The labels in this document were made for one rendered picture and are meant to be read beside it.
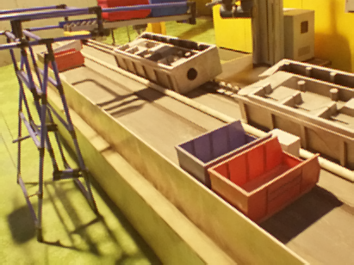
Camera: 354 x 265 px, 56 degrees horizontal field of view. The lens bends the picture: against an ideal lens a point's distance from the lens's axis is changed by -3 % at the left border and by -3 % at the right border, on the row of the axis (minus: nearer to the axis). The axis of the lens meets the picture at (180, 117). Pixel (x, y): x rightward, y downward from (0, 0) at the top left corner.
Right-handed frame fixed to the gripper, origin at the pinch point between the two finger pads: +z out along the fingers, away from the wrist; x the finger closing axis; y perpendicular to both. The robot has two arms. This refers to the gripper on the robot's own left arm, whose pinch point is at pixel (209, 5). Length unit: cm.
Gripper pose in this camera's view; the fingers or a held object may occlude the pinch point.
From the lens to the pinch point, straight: 243.0
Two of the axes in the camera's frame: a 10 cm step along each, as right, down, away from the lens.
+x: 5.4, 2.9, -7.9
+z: -8.0, 4.7, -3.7
